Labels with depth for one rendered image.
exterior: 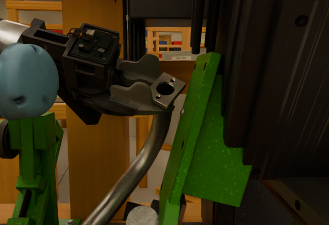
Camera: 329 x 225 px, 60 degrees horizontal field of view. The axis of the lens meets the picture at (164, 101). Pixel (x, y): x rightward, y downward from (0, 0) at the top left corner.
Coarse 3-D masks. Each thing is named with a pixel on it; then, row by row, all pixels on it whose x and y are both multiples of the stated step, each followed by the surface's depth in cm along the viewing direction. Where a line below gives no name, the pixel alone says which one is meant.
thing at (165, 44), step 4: (168, 40) 954; (204, 40) 977; (160, 44) 955; (164, 44) 957; (168, 44) 956; (172, 44) 983; (176, 44) 966; (180, 44) 968; (168, 48) 957; (160, 56) 960
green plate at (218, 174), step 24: (192, 72) 40; (216, 72) 29; (192, 96) 34; (216, 96) 31; (192, 120) 30; (216, 120) 31; (192, 144) 30; (216, 144) 31; (168, 168) 39; (192, 168) 32; (216, 168) 32; (240, 168) 32; (168, 192) 33; (192, 192) 32; (216, 192) 32; (240, 192) 32
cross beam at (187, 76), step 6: (162, 60) 75; (168, 60) 75; (174, 60) 75; (180, 60) 75; (186, 60) 75; (192, 60) 75; (162, 66) 75; (168, 66) 75; (174, 66) 75; (180, 66) 75; (186, 66) 75; (192, 66) 75; (162, 72) 75; (168, 72) 75; (174, 72) 75; (180, 72) 75; (186, 72) 75; (180, 78) 76; (186, 78) 76; (186, 84) 76; (186, 90) 76
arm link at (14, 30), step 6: (0, 24) 37; (6, 24) 38; (12, 24) 38; (18, 24) 38; (0, 30) 37; (6, 30) 37; (12, 30) 37; (18, 30) 37; (24, 30) 38; (0, 36) 36; (6, 36) 37; (12, 36) 37; (18, 36) 37; (6, 42) 36; (12, 42) 36; (18, 42) 37
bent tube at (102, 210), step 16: (160, 80) 42; (176, 80) 42; (160, 96) 40; (176, 96) 40; (160, 128) 46; (144, 144) 48; (160, 144) 48; (144, 160) 47; (128, 176) 45; (112, 192) 43; (128, 192) 44; (96, 208) 41; (112, 208) 42; (96, 224) 40
